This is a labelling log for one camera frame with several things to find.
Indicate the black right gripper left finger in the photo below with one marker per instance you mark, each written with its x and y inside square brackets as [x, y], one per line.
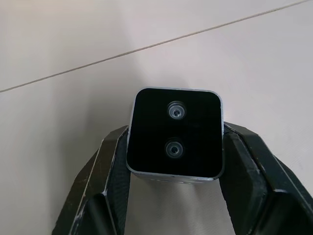
[95, 186]

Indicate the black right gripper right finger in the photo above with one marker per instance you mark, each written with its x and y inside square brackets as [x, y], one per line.
[264, 181]

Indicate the black dual-lens camera module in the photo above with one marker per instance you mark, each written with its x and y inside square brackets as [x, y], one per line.
[176, 137]

